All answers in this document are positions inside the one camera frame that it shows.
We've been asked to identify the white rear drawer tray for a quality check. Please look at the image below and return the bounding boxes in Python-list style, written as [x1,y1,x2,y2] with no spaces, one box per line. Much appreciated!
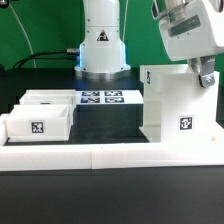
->
[19,89,76,108]

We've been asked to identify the thin white cable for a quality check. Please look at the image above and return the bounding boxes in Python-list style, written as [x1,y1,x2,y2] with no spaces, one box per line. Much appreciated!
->
[9,3,38,69]

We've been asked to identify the white drawer tray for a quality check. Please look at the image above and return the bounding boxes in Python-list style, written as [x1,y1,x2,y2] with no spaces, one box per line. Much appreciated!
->
[6,104,72,142]
[19,89,76,108]

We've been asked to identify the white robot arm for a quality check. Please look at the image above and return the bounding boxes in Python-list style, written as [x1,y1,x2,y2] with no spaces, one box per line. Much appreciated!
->
[75,0,224,88]

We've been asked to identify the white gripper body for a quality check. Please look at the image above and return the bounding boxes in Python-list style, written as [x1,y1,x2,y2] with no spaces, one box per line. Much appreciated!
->
[151,0,224,61]

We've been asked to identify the white fiducial marker sheet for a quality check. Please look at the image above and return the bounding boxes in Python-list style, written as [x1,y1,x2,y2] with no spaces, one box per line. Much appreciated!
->
[76,90,143,105]

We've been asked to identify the white drawer cabinet box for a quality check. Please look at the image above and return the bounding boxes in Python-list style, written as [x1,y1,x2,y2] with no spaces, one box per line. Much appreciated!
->
[140,64,219,143]

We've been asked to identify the black power cables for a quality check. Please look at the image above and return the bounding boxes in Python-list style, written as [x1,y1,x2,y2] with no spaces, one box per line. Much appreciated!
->
[11,48,81,70]

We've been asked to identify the white U-shaped fence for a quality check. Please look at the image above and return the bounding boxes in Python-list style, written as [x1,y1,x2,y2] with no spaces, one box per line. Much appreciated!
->
[0,114,224,172]

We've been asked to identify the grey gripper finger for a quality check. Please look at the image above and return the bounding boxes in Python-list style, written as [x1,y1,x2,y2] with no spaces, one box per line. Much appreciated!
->
[200,56,215,88]
[187,58,200,73]

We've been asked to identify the white front drawer tray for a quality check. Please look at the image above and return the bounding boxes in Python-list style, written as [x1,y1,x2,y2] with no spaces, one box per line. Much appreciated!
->
[6,104,72,142]

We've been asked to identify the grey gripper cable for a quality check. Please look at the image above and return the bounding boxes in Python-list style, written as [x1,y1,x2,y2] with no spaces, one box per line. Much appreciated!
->
[121,0,130,44]

